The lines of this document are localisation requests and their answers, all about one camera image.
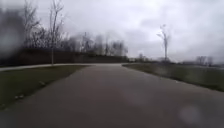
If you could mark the slender bare young tree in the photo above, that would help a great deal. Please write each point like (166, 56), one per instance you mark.
(53, 30)

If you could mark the grass field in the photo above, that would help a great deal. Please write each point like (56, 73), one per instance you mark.
(26, 81)

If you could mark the row of bare trees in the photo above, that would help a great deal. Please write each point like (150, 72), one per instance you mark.
(83, 45)

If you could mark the thin bare tree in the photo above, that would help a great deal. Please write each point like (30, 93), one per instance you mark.
(164, 41)

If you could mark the pale concrete path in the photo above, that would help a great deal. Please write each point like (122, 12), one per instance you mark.
(36, 66)

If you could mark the grass verge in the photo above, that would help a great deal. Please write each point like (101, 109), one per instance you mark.
(193, 75)

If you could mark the grey asphalt path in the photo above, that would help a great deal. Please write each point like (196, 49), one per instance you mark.
(110, 100)

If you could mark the dark brown bank of brush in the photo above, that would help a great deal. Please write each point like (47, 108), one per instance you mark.
(73, 57)

